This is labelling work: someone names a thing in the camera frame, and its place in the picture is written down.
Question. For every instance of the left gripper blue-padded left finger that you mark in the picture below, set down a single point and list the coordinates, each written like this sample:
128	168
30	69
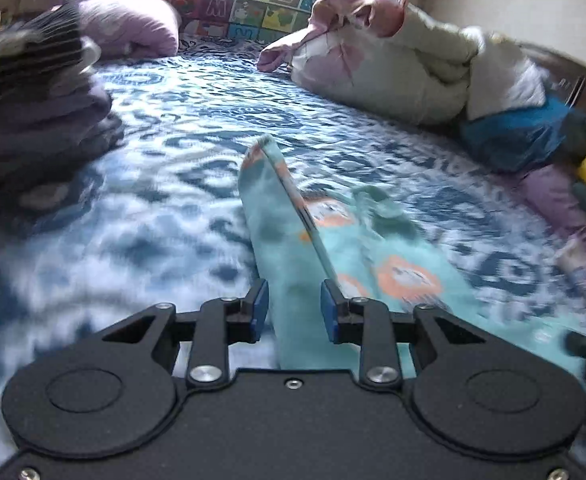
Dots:
219	324

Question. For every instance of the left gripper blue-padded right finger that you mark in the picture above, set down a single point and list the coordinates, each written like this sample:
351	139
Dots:
367	324

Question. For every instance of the teal lion print baby garment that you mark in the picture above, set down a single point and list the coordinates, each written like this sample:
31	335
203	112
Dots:
362	241

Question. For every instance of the lilac folded clothes stack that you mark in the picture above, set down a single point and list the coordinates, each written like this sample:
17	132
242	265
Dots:
50	128

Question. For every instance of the blue white patterned quilt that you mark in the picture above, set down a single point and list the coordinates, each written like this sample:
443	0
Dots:
160	218

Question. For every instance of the purple bed sheet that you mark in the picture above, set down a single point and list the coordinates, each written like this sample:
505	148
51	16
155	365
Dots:
548	190

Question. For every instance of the teal blue blanket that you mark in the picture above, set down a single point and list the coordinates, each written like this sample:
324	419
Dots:
518	140

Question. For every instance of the cream pink folded duvet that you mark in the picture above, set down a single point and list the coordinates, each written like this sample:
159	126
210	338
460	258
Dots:
391	58

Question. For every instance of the lavender pillow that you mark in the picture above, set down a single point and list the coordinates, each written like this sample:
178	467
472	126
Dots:
135	28

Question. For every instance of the colourful alphabet play mat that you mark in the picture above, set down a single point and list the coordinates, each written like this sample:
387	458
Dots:
264	21

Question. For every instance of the dark striped folded garment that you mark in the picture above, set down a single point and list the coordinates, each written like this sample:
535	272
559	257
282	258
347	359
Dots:
49	54

